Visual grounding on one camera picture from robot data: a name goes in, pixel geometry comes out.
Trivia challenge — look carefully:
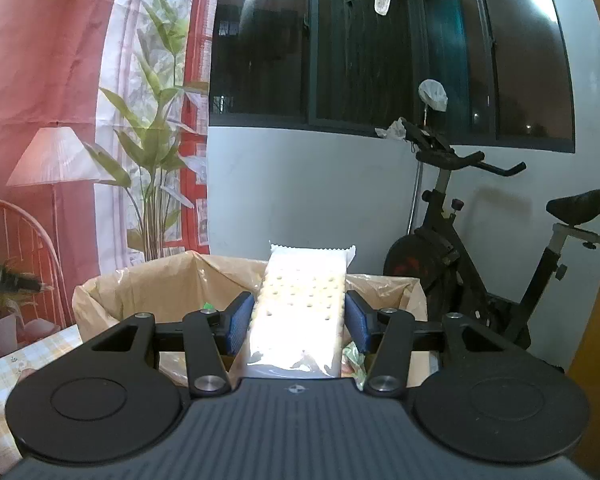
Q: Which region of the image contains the white cracker packet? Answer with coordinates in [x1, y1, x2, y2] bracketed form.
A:
[230, 242, 357, 380]

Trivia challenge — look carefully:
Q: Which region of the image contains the pastel green snack packet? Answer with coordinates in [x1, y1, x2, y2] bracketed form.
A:
[341, 341, 367, 379]

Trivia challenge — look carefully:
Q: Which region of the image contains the metal rod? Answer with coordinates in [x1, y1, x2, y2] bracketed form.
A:
[407, 162, 425, 237]

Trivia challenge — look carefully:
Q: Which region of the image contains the cardboard box with plastic liner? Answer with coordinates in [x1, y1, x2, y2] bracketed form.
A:
[72, 251, 429, 402]

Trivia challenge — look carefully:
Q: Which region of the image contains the dark window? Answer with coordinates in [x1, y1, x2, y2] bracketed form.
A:
[207, 0, 577, 155]

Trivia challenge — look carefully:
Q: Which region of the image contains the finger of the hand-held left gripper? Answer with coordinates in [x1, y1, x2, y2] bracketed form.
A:
[0, 259, 49, 295]

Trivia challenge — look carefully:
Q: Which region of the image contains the printed wall cloth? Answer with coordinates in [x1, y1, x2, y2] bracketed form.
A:
[0, 0, 224, 367]

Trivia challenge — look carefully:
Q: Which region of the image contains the checkered tablecloth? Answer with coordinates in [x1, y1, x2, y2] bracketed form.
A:
[0, 324, 84, 476]

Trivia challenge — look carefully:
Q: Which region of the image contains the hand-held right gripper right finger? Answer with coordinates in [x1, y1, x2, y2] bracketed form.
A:
[344, 290, 512, 397]

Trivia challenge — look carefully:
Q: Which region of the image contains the clear plastic wrap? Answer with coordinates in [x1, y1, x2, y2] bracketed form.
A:
[375, 120, 407, 141]

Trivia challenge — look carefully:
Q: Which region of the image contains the black exercise bike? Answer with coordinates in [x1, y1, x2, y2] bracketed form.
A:
[382, 117, 600, 362]

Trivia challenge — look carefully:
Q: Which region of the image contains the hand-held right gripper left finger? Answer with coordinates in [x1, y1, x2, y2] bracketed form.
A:
[87, 291, 257, 399]

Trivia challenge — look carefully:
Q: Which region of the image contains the white plastic bag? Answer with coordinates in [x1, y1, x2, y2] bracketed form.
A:
[418, 80, 449, 112]

